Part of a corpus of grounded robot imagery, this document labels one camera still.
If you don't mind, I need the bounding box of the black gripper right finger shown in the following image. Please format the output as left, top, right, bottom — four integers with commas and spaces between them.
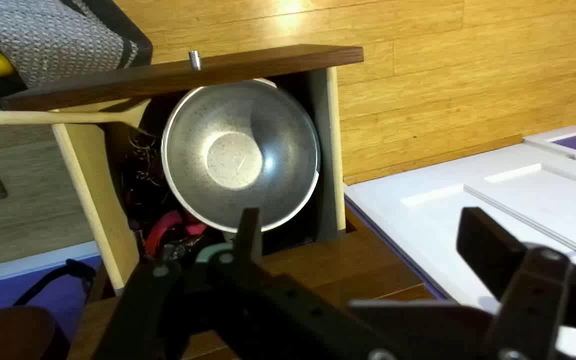
455, 205, 530, 284

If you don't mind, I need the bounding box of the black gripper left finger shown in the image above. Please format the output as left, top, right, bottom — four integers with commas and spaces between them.
232, 207, 264, 269

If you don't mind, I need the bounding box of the silver metal bowl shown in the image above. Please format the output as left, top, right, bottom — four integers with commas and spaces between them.
158, 76, 321, 236

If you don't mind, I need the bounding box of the dark brown wooden cabinet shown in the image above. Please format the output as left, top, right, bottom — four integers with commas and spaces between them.
0, 212, 436, 360

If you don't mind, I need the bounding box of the open light wood drawer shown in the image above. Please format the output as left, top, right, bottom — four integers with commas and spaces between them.
0, 43, 365, 296

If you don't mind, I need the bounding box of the silver drawer knob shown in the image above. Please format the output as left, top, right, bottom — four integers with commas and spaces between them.
185, 49, 204, 73

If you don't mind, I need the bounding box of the white panel door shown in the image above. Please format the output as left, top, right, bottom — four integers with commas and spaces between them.
344, 119, 576, 360

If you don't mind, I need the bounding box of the red plastic item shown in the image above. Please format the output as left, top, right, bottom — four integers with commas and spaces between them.
142, 210, 188, 261

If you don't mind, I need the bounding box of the grey woven fabric item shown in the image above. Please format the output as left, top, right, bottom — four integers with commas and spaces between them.
0, 0, 153, 93

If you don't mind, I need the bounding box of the tangle of thin wire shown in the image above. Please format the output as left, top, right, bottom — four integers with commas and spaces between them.
124, 129, 168, 208

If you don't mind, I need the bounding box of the black strap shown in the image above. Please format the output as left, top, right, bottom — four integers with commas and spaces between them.
14, 259, 100, 309

